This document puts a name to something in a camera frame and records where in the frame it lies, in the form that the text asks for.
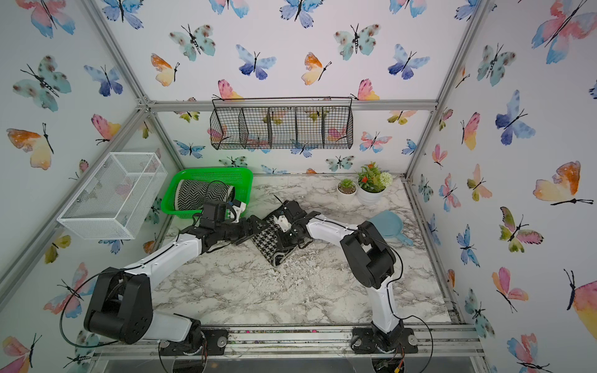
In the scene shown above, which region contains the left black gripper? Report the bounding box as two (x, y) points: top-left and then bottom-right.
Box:
(216, 216), (270, 243)

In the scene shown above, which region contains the black white patterned knit scarf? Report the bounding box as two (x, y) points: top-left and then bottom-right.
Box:
(251, 213), (298, 267)

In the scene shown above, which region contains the chevron knit scarf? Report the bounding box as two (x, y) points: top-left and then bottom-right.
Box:
(174, 180), (236, 211)

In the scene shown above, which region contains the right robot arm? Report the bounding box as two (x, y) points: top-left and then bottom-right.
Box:
(273, 213), (404, 334)

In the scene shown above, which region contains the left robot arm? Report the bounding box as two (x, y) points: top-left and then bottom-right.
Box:
(84, 216), (266, 351)

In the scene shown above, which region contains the green plastic basket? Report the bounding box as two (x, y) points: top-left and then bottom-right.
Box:
(161, 167), (253, 219)

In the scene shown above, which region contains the small succulent in white pot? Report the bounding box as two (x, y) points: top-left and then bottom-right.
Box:
(336, 179), (358, 204)

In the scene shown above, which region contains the flowering plant in white pot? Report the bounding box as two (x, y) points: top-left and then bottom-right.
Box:
(357, 162), (393, 206)

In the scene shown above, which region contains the light blue plastic scoop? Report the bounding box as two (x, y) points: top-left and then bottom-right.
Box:
(368, 210), (414, 246)

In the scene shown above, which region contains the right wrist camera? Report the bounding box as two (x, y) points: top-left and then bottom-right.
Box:
(274, 200), (307, 233)

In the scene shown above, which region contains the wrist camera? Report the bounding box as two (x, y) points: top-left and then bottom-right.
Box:
(274, 200), (307, 233)
(201, 200), (247, 223)

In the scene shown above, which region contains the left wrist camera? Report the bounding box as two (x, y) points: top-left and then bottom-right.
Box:
(201, 200), (247, 223)

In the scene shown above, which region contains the black wire wall basket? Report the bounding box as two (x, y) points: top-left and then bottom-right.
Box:
(208, 96), (354, 150)

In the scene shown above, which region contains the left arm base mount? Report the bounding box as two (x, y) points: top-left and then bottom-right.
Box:
(159, 328), (229, 357)

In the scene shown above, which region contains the white mesh wall basket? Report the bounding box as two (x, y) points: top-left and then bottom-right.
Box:
(57, 152), (168, 240)

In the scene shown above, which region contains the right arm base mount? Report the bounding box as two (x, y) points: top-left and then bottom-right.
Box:
(350, 326), (418, 354)

